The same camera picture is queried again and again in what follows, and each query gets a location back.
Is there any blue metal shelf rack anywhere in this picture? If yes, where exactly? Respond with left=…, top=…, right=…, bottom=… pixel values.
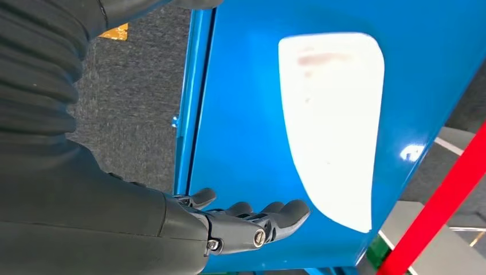
left=173, top=0, right=486, bottom=275

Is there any red barrier tape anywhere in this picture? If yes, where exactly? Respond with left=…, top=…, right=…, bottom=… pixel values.
left=375, top=121, right=486, bottom=275

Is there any green plastic crate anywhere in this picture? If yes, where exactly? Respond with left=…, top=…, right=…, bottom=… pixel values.
left=364, top=233, right=393, bottom=271

